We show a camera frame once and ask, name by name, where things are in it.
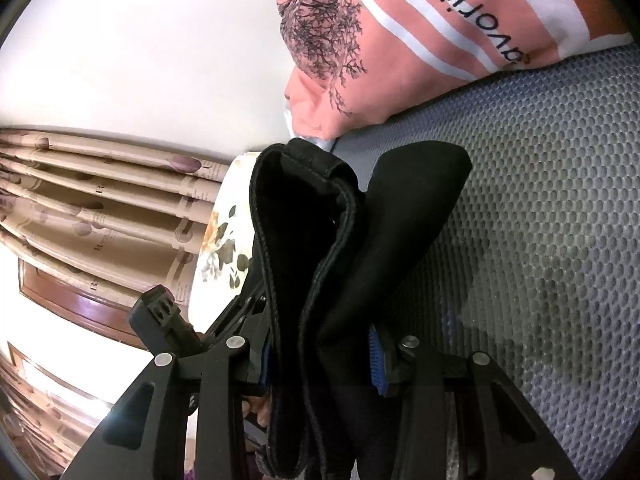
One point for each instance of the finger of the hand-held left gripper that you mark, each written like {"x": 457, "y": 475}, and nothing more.
{"x": 235, "y": 315}

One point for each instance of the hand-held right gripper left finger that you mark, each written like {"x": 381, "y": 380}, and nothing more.
{"x": 265, "y": 366}

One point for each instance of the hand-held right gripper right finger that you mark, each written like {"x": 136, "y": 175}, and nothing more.
{"x": 378, "y": 365}

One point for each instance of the black pants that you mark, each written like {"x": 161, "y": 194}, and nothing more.
{"x": 350, "y": 260}

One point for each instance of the white floral pillow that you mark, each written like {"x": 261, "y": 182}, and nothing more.
{"x": 220, "y": 270}

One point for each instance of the beige striped curtain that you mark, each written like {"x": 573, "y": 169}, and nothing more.
{"x": 100, "y": 200}

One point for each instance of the grey mesh mattress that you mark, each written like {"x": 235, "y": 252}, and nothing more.
{"x": 550, "y": 185}

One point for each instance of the pink white printed pillow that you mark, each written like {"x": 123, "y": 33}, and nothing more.
{"x": 400, "y": 25}

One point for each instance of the brown wooden frame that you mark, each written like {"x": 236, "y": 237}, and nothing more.
{"x": 75, "y": 305}

